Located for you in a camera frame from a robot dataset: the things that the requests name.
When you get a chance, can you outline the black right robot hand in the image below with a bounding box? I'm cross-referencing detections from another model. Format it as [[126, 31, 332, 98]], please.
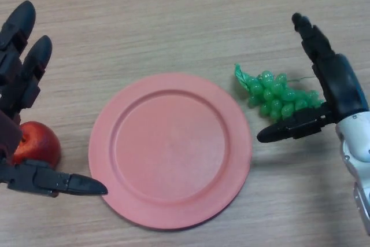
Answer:
[[257, 12, 369, 144]]

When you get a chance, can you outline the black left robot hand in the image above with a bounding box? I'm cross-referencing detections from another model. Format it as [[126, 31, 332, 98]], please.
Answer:
[[0, 0, 109, 198]]

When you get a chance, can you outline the green grapes bunch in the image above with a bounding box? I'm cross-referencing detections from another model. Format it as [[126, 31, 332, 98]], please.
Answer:
[[233, 62, 326, 122]]

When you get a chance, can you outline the pink round plate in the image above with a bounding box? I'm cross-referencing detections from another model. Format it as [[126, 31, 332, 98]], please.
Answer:
[[88, 72, 251, 231]]

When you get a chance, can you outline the red apple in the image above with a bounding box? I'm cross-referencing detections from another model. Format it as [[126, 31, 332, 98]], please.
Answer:
[[13, 121, 61, 170]]

